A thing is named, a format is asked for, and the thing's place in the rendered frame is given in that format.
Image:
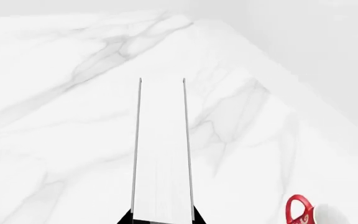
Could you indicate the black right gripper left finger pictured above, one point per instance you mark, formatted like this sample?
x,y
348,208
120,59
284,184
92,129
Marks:
x,y
126,218

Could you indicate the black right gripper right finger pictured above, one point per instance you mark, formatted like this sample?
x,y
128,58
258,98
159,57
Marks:
x,y
198,218

